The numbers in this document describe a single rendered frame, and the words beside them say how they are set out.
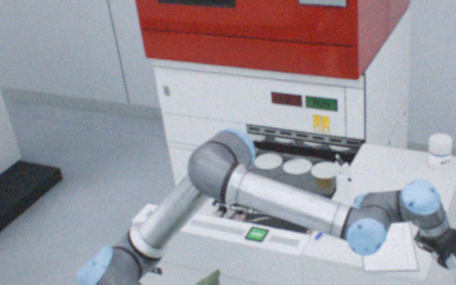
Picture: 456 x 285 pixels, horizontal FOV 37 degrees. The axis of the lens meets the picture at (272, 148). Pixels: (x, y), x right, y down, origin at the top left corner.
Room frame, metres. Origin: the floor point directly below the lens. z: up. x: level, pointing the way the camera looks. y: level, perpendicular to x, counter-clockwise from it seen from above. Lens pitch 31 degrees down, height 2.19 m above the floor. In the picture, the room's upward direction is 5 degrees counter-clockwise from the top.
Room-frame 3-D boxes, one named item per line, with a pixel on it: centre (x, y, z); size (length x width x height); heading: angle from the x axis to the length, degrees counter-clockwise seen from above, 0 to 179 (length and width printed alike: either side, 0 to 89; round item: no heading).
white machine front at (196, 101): (2.21, 0.05, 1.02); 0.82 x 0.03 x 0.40; 65
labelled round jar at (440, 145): (1.85, -0.54, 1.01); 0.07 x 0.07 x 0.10
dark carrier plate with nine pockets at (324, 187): (1.93, -0.03, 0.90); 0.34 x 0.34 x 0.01; 65
